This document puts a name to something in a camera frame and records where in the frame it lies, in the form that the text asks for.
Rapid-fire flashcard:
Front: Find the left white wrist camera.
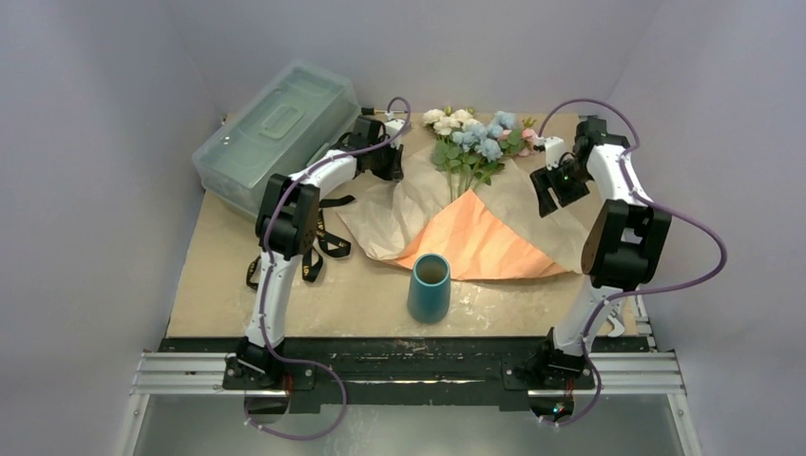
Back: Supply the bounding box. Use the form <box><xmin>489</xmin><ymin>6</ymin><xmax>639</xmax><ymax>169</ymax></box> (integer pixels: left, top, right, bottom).
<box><xmin>384</xmin><ymin>113</ymin><xmax>407</xmax><ymax>149</ymax></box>

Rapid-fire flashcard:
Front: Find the orange beige wrapping paper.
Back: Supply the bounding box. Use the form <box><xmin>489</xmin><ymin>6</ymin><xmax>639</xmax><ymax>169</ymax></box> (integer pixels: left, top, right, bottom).
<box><xmin>336</xmin><ymin>144</ymin><xmax>588</xmax><ymax>281</ymax></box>

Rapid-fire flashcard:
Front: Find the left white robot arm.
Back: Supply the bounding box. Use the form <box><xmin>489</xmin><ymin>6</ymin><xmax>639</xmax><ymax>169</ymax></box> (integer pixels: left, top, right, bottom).
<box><xmin>222</xmin><ymin>117</ymin><xmax>411</xmax><ymax>390</ymax></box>

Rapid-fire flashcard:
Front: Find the orange flower bouquet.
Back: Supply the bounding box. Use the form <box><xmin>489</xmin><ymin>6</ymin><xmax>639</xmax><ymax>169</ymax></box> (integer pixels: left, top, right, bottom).
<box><xmin>422</xmin><ymin>107</ymin><xmax>545</xmax><ymax>201</ymax></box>

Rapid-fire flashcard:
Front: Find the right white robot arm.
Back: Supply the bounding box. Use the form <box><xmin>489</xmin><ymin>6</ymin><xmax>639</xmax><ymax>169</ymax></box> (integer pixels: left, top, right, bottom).
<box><xmin>512</xmin><ymin>118</ymin><xmax>671</xmax><ymax>389</ymax></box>

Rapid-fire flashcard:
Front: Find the translucent plastic storage box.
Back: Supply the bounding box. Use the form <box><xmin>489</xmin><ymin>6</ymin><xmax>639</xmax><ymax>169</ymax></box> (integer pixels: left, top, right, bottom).
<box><xmin>192</xmin><ymin>61</ymin><xmax>359</xmax><ymax>218</ymax></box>

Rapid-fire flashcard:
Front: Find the black gold lettered ribbon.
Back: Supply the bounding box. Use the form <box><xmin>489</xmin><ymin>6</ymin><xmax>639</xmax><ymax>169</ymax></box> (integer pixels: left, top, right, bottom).
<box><xmin>269</xmin><ymin>195</ymin><xmax>355</xmax><ymax>282</ymax></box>

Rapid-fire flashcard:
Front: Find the aluminium frame rail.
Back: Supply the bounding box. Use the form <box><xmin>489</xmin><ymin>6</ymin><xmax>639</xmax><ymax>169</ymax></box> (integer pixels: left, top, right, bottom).
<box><xmin>118</xmin><ymin>351</ymin><xmax>702</xmax><ymax>455</ymax></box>

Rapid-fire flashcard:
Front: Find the teal ceramic vase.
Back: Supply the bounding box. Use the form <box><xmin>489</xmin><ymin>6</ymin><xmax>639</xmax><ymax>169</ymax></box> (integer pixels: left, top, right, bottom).
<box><xmin>407</xmin><ymin>254</ymin><xmax>451</xmax><ymax>324</ymax></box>

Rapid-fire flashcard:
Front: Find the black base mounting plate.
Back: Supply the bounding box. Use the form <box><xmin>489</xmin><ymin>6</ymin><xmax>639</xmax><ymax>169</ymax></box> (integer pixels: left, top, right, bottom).
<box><xmin>158</xmin><ymin>336</ymin><xmax>596</xmax><ymax>414</ymax></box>

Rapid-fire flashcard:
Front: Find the orange handled wrench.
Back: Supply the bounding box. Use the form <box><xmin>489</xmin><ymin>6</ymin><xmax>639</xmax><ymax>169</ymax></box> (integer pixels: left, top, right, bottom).
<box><xmin>606</xmin><ymin>298</ymin><xmax>627</xmax><ymax>338</ymax></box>

